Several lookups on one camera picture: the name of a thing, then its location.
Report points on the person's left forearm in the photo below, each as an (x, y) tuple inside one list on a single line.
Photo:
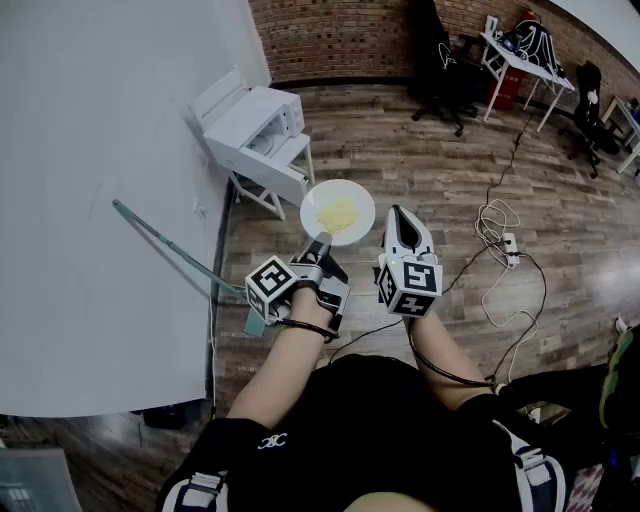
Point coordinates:
[(280, 370)]

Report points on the patterned cushion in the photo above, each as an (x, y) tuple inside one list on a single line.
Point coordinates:
[(587, 487)]

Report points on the white wall outlet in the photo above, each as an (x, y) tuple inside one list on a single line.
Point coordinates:
[(201, 210)]

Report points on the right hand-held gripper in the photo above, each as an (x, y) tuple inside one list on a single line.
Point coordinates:
[(415, 285)]

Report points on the person's left hand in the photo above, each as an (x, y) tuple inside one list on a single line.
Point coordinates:
[(310, 307)]

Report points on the low black office chair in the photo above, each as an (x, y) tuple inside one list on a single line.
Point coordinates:
[(587, 100)]

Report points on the person's torso in black shirt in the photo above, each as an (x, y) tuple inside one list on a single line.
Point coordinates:
[(360, 425)]

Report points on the white power strip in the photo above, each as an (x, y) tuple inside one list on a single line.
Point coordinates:
[(510, 247)]

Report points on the green flat mop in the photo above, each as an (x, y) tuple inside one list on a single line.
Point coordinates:
[(256, 324)]

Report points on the person's right forearm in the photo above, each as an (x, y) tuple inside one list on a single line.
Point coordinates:
[(440, 350)]

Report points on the tall black office chair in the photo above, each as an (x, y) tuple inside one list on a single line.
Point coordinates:
[(440, 65)]

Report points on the grey panel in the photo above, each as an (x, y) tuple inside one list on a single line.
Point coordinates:
[(35, 480)]

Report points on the yellowish food residue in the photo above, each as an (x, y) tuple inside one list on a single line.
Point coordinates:
[(340, 215)]

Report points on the white desk with crossed legs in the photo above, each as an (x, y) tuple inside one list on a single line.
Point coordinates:
[(497, 47)]

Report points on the black striped bag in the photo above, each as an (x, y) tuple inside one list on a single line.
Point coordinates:
[(535, 40)]

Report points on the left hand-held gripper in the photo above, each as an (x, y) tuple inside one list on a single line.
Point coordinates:
[(270, 285)]

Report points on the small white table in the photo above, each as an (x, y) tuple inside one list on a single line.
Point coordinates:
[(622, 107)]

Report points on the white round plate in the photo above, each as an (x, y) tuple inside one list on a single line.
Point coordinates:
[(340, 187)]

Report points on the red box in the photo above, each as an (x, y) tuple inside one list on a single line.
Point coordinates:
[(507, 90)]

